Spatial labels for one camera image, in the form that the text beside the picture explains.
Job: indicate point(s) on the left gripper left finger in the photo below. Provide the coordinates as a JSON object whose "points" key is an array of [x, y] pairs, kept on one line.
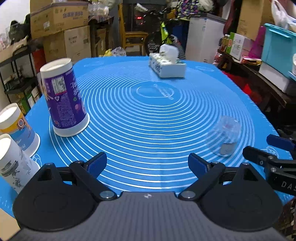
{"points": [[86, 174]]}

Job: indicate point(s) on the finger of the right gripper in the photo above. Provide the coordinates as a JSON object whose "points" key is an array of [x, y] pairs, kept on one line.
{"points": [[286, 144], [261, 157]]}

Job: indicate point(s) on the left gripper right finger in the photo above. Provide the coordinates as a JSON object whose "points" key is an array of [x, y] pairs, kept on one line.
{"points": [[208, 175]]}

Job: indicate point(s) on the clear plastic cup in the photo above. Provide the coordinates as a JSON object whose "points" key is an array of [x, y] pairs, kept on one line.
{"points": [[222, 138]]}

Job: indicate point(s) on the purple white paper cup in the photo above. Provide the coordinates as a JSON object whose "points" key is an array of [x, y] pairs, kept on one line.
{"points": [[68, 113]]}

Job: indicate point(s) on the grey patterned paper cup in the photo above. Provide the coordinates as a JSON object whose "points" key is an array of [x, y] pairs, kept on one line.
{"points": [[16, 167]]}

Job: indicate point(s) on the yellow blue paper cup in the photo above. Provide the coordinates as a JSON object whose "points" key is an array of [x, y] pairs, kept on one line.
{"points": [[14, 123]]}

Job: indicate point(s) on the white foam box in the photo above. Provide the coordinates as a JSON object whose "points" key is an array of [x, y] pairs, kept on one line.
{"points": [[286, 85]]}

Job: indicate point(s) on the blue silicone baking mat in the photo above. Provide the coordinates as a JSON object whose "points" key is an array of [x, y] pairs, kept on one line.
{"points": [[148, 126]]}

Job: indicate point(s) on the pink plastic basket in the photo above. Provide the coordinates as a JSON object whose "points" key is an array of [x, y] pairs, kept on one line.
{"points": [[257, 46]]}

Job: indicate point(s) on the teal plastic storage bin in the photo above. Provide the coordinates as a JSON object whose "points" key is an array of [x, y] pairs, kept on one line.
{"points": [[279, 48]]}

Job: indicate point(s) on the green white product box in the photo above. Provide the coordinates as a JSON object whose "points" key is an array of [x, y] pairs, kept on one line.
{"points": [[238, 46]]}

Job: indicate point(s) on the white tissue pack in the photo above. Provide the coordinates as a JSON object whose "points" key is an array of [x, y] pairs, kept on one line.
{"points": [[166, 63]]}

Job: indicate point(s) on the black metal shelf rack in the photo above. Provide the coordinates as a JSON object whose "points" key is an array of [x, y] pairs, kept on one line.
{"points": [[26, 89]]}

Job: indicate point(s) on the lower cardboard box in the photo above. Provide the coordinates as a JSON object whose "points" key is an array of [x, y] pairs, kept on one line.
{"points": [[73, 43]]}

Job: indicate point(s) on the tall cardboard box right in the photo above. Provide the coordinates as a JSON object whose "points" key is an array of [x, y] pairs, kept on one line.
{"points": [[253, 15]]}

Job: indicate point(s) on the white chest freezer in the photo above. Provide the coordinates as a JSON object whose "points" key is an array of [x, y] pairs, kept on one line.
{"points": [[204, 34]]}

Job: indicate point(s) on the wooden chair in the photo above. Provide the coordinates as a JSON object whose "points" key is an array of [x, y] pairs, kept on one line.
{"points": [[126, 36]]}

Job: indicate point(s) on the black bicycle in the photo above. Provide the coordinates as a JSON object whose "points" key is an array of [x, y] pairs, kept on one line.
{"points": [[162, 30]]}

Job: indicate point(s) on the dark wooden side table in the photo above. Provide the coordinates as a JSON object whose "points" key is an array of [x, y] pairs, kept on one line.
{"points": [[100, 34]]}

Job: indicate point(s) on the upper cardboard box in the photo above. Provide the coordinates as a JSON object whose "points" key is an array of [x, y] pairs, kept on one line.
{"points": [[51, 17]]}

